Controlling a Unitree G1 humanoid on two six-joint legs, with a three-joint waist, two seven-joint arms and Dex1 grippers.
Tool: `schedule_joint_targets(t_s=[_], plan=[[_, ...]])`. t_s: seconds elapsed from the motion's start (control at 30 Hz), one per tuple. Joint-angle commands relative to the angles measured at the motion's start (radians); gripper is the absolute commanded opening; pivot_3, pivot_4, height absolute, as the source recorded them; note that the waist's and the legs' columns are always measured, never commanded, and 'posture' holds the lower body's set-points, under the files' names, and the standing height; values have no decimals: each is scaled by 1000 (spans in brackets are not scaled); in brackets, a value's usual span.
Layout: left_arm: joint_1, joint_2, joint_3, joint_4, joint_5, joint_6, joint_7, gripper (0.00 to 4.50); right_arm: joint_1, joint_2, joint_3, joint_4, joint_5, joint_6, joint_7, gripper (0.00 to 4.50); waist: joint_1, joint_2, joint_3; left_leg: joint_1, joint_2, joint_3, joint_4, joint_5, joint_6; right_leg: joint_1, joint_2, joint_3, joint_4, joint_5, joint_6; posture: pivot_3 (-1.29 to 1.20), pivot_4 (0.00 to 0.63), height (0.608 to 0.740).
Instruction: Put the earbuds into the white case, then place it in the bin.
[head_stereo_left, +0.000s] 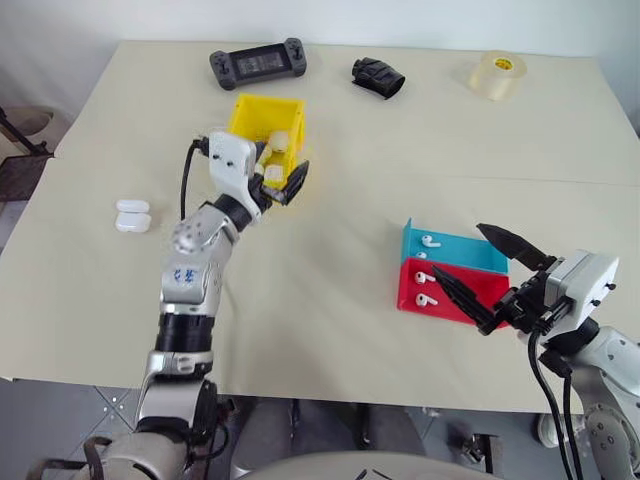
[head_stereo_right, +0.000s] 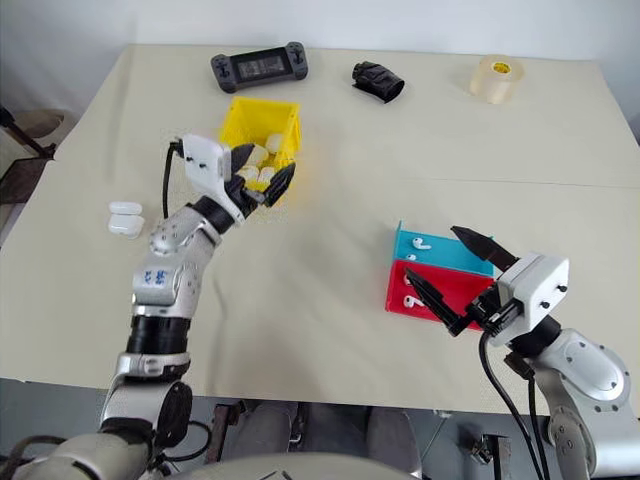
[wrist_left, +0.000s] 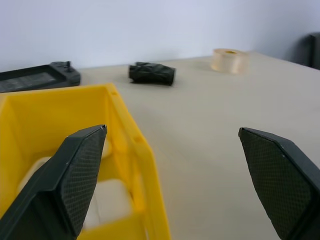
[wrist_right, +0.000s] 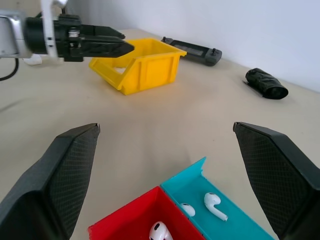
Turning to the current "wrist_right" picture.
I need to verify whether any teal plastic tray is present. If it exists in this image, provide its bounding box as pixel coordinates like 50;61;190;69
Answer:
159;156;276;240

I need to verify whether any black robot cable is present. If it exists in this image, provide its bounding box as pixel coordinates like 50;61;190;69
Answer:
0;57;20;82

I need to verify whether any small white object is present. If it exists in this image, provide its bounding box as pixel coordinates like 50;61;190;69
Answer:
24;56;43;67

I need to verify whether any yellow plastic bin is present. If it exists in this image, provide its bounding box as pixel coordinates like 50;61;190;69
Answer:
88;37;188;96

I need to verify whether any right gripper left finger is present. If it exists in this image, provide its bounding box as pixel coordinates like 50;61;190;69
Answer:
0;122;102;240

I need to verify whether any black rolled bag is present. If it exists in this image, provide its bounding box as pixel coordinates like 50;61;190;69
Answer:
242;67;289;100

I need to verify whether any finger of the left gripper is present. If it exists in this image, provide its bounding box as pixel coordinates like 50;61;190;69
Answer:
81;24;126;40
83;37;136;59

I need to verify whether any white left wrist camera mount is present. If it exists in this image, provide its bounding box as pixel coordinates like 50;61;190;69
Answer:
40;0;69;63

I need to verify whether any black handheld controller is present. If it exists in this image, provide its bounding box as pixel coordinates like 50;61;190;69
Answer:
160;36;223;67

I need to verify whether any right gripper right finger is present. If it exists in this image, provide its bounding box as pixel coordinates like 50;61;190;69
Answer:
233;121;320;240

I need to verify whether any red plastic tray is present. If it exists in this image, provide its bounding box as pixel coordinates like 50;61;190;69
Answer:
87;186;205;240

